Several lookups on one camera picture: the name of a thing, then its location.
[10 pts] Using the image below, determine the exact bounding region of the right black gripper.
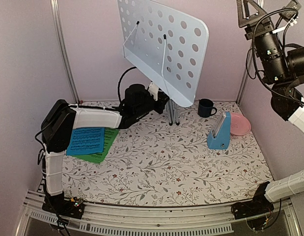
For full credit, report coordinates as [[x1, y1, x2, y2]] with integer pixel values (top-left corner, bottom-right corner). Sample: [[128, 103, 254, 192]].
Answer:
[[236, 0, 289, 82]]

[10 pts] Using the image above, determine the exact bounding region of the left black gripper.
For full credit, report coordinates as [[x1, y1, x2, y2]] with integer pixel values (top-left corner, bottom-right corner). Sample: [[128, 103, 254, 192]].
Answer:
[[135, 91, 171, 118]]

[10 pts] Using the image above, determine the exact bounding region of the light blue music stand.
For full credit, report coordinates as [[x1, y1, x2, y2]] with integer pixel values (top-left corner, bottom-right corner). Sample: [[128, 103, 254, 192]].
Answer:
[[116, 0, 209, 126]]

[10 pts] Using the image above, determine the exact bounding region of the blue sheet music page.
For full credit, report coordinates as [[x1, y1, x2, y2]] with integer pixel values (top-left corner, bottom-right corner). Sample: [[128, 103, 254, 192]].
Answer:
[[66, 127, 105, 156]]

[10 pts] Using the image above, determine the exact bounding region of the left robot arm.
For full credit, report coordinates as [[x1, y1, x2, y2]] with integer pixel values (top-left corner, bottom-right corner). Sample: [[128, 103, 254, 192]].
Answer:
[[38, 84, 169, 213]]

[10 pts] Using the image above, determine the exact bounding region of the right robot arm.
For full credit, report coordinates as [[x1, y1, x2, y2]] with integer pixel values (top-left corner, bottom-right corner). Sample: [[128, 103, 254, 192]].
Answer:
[[237, 0, 304, 133]]

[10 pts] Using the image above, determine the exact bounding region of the dark blue mug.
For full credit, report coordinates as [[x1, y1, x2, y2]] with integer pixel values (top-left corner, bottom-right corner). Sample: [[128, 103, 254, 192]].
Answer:
[[197, 99, 217, 118]]

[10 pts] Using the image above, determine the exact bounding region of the green sheet music page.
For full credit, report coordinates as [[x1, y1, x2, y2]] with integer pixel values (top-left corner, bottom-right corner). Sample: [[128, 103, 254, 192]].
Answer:
[[74, 128, 119, 164]]

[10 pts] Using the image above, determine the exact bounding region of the blue metronome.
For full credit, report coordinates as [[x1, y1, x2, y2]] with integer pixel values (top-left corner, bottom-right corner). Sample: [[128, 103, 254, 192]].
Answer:
[[207, 112, 231, 150]]

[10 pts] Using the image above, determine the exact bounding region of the pink plate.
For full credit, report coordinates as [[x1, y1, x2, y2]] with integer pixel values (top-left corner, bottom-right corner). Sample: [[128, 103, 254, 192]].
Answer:
[[230, 113, 251, 136]]

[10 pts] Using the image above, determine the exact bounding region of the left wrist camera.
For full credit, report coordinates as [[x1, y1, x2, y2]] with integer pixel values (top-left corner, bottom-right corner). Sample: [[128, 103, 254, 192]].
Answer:
[[148, 82, 159, 101]]

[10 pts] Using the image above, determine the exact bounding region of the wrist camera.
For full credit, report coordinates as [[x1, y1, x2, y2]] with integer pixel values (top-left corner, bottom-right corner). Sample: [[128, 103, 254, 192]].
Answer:
[[148, 82, 159, 101], [274, 0, 304, 34]]

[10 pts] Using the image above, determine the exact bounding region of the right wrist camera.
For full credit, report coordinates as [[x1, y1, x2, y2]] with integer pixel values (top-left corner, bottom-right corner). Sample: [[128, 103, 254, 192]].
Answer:
[[274, 0, 304, 34]]

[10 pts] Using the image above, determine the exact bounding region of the front aluminium rail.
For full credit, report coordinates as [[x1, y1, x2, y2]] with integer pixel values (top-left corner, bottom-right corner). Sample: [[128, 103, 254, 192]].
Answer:
[[15, 191, 302, 236]]

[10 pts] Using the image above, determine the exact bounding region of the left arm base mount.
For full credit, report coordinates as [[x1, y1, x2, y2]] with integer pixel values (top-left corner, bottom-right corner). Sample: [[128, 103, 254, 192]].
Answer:
[[42, 193, 85, 219]]

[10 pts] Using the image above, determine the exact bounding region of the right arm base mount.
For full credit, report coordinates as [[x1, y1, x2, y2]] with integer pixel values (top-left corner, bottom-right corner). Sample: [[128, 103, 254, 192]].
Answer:
[[231, 200, 274, 231]]

